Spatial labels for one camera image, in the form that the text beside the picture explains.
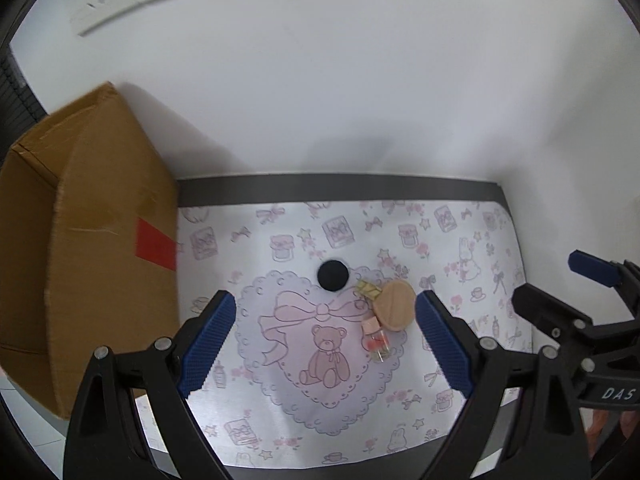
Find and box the black round sponge puff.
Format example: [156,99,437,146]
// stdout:
[317,259,349,292]

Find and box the brown cardboard box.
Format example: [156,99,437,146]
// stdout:
[1,84,179,419]

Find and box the operator right hand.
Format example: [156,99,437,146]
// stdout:
[586,410,639,458]

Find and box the beige heart-shaped powder puff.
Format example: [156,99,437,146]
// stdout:
[372,281,416,332]

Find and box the pink patterned desk mat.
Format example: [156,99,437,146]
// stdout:
[177,176,533,479]

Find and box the small pink-capped glass bottle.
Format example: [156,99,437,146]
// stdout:
[361,316,390,362]

